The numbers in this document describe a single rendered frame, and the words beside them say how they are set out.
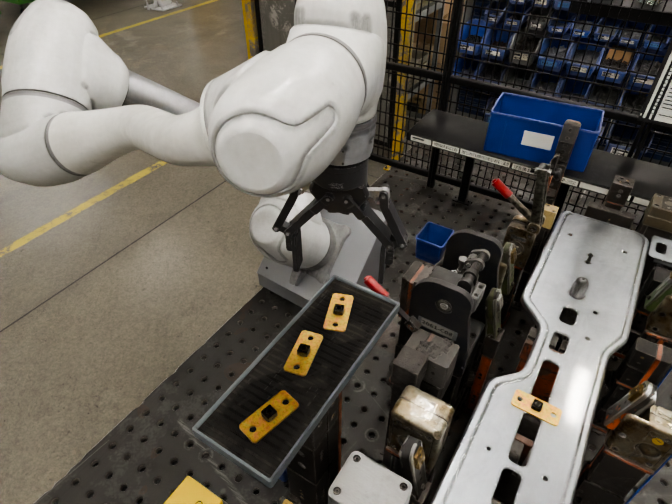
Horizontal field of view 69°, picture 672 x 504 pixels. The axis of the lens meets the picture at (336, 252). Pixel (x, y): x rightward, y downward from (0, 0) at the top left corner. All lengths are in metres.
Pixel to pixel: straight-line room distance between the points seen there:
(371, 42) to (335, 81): 0.11
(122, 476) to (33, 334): 1.54
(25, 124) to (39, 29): 0.16
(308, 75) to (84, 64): 0.60
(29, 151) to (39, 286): 2.11
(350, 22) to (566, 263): 0.91
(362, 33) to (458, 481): 0.68
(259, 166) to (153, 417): 1.01
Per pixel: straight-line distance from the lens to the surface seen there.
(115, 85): 1.00
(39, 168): 0.90
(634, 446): 1.05
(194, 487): 0.71
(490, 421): 0.95
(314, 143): 0.40
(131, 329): 2.53
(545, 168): 1.23
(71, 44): 0.98
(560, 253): 1.33
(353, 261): 1.38
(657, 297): 1.27
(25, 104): 0.93
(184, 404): 1.34
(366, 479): 0.74
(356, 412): 1.27
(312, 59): 0.45
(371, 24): 0.55
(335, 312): 0.84
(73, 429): 2.30
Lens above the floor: 1.79
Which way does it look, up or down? 41 degrees down
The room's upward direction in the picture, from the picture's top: straight up
